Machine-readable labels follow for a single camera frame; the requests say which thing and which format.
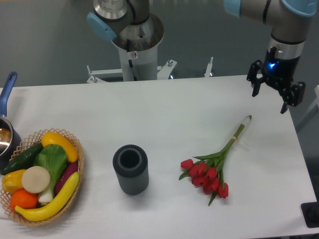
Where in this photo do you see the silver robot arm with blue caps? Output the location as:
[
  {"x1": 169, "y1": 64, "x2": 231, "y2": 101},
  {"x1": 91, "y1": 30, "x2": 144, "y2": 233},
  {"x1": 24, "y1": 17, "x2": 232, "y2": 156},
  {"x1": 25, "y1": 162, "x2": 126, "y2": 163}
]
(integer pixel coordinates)
[{"x1": 224, "y1": 0, "x2": 318, "y2": 114}]

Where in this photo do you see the red tulip bouquet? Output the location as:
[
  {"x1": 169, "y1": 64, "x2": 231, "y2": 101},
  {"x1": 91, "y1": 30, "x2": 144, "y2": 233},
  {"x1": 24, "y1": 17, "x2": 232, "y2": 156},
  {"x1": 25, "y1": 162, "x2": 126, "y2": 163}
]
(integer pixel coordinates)
[{"x1": 178, "y1": 115, "x2": 252, "y2": 206}]

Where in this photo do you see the dark grey ribbed vase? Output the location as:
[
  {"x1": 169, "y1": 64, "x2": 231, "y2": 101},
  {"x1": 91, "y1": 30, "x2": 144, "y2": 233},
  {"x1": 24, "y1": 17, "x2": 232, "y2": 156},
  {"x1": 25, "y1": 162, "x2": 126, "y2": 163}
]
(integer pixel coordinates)
[{"x1": 113, "y1": 144, "x2": 149, "y2": 195}]

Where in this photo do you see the woven wicker basket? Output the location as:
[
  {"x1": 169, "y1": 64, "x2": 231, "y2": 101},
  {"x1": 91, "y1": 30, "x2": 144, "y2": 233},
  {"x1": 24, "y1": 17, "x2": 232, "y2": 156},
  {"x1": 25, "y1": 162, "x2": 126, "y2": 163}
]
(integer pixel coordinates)
[{"x1": 0, "y1": 128, "x2": 84, "y2": 227}]

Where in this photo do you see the white metal pedestal frame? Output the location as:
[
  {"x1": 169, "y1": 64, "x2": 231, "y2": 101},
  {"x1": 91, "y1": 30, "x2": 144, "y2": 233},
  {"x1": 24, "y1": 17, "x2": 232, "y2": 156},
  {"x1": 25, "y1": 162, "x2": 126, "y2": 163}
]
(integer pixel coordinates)
[{"x1": 86, "y1": 43, "x2": 214, "y2": 84}]

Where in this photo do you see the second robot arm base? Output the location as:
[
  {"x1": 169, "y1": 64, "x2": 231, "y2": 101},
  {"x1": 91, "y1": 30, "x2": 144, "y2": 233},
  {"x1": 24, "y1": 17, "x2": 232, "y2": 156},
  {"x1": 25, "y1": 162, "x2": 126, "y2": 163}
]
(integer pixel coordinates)
[{"x1": 87, "y1": 0, "x2": 164, "y2": 52}]

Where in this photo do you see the purple sweet potato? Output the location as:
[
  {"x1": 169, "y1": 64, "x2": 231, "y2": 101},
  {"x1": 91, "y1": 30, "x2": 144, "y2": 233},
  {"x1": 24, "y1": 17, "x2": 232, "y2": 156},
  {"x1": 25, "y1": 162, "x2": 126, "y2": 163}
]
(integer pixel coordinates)
[{"x1": 54, "y1": 162, "x2": 78, "y2": 195}]

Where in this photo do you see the black device at table edge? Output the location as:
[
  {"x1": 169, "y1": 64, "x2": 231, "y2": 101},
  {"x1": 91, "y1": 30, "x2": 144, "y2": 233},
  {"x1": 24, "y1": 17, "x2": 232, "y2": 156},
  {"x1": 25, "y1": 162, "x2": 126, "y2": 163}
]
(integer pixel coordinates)
[{"x1": 301, "y1": 202, "x2": 319, "y2": 228}]

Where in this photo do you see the green cucumber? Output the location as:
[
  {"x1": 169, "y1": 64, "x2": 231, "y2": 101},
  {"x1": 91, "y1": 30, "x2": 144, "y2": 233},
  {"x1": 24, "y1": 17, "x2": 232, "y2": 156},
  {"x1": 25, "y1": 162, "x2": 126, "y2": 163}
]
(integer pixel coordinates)
[{"x1": 0, "y1": 143, "x2": 43, "y2": 175}]

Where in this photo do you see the orange fruit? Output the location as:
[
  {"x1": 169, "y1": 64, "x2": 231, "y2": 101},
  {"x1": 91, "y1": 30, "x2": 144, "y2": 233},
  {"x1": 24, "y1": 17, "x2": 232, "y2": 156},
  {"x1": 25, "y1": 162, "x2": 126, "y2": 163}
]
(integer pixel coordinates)
[{"x1": 9, "y1": 189, "x2": 38, "y2": 211}]

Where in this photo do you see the yellow bell pepper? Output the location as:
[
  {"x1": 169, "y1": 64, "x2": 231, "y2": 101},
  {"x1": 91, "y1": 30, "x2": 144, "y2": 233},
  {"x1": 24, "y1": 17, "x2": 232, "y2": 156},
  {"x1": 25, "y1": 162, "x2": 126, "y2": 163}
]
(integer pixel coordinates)
[{"x1": 1, "y1": 169, "x2": 26, "y2": 194}]

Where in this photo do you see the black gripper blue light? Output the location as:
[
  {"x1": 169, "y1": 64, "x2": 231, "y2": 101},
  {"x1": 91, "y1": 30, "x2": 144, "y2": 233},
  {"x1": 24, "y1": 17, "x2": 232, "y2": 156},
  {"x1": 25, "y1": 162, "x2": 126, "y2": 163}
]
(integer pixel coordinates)
[{"x1": 246, "y1": 46, "x2": 306, "y2": 114}]

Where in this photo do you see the yellow banana squash lower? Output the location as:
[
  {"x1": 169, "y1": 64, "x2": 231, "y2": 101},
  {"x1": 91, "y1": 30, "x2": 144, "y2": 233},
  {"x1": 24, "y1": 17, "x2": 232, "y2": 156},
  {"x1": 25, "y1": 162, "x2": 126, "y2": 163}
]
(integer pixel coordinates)
[{"x1": 15, "y1": 172, "x2": 80, "y2": 222}]

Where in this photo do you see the green bok choy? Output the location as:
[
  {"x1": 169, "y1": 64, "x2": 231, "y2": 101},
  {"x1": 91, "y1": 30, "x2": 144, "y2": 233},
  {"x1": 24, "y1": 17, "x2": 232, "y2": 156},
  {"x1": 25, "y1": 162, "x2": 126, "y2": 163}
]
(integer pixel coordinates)
[{"x1": 33, "y1": 144, "x2": 67, "y2": 205}]

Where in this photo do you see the blue handled saucepan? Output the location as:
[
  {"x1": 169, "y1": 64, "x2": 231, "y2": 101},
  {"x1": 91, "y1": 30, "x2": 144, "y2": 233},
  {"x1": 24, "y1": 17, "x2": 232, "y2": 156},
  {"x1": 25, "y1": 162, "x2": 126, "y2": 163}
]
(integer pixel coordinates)
[{"x1": 0, "y1": 72, "x2": 21, "y2": 170}]

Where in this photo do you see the beige round disc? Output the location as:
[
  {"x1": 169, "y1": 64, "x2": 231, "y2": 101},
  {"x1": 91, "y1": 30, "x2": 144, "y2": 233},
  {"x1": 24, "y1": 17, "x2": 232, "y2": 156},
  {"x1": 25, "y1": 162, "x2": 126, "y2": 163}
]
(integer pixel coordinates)
[{"x1": 21, "y1": 166, "x2": 50, "y2": 194}]

